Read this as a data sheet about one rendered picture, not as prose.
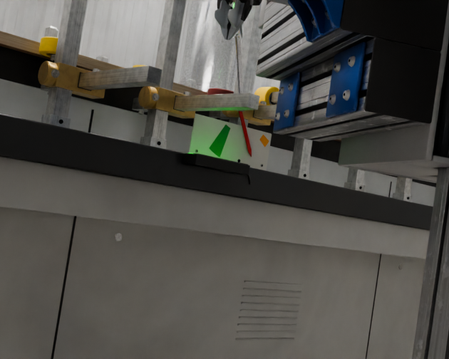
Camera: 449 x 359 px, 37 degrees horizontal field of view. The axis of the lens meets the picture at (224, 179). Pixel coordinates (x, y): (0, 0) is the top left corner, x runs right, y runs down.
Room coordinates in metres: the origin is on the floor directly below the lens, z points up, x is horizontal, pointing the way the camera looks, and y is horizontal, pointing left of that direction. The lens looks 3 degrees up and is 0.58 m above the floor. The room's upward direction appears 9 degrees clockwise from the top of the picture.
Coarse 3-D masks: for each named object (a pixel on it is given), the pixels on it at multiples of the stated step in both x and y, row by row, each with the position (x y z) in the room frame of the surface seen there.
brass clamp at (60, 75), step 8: (48, 64) 1.38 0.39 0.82; (56, 64) 1.39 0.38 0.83; (64, 64) 1.39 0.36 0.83; (40, 72) 1.40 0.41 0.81; (48, 72) 1.37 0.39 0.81; (56, 72) 1.38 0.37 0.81; (64, 72) 1.39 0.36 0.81; (72, 72) 1.41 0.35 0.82; (80, 72) 1.42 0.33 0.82; (40, 80) 1.40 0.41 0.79; (48, 80) 1.38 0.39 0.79; (56, 80) 1.39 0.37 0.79; (64, 80) 1.40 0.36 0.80; (72, 80) 1.41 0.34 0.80; (64, 88) 1.40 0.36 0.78; (72, 88) 1.41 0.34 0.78; (80, 88) 1.42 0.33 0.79; (88, 96) 1.47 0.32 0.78; (96, 96) 1.45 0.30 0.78
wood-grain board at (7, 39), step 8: (0, 32) 1.50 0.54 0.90; (0, 40) 1.50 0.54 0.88; (8, 40) 1.51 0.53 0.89; (16, 40) 1.53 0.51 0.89; (24, 40) 1.54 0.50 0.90; (16, 48) 1.53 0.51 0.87; (24, 48) 1.54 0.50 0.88; (32, 48) 1.55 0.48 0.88; (40, 56) 1.59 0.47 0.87; (80, 56) 1.63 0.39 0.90; (80, 64) 1.63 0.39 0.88; (88, 64) 1.65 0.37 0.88; (96, 64) 1.66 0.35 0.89; (104, 64) 1.67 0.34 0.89; (112, 64) 1.69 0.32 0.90; (176, 88) 1.82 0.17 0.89; (184, 88) 1.84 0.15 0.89; (192, 88) 1.85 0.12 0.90; (272, 120) 2.06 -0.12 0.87
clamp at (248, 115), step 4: (260, 104) 1.75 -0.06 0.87; (224, 112) 1.72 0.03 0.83; (228, 112) 1.71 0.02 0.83; (232, 112) 1.70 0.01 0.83; (236, 112) 1.71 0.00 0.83; (244, 112) 1.72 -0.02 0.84; (248, 112) 1.73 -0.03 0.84; (252, 112) 1.74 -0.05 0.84; (228, 116) 1.74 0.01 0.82; (232, 116) 1.72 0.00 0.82; (236, 116) 1.71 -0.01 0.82; (244, 116) 1.72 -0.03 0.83; (248, 116) 1.73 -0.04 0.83; (252, 116) 1.74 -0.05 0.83; (248, 120) 1.75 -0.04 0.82; (252, 120) 1.74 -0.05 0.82; (256, 120) 1.75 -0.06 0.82; (260, 120) 1.76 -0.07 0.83; (264, 120) 1.77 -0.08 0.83; (268, 120) 1.78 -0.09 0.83; (256, 124) 1.80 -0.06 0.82; (260, 124) 1.79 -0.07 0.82; (264, 124) 1.77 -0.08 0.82; (268, 124) 1.78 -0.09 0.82
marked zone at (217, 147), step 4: (224, 128) 1.68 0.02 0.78; (228, 128) 1.69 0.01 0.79; (220, 132) 1.68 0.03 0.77; (224, 132) 1.69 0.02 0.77; (228, 132) 1.69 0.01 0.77; (220, 136) 1.68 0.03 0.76; (224, 136) 1.69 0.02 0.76; (216, 140) 1.67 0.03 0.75; (220, 140) 1.68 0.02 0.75; (224, 140) 1.69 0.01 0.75; (212, 144) 1.66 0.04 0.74; (216, 144) 1.67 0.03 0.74; (220, 144) 1.68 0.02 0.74; (212, 148) 1.67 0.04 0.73; (216, 148) 1.67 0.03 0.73; (220, 148) 1.68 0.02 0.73; (216, 152) 1.67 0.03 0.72; (220, 152) 1.68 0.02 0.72
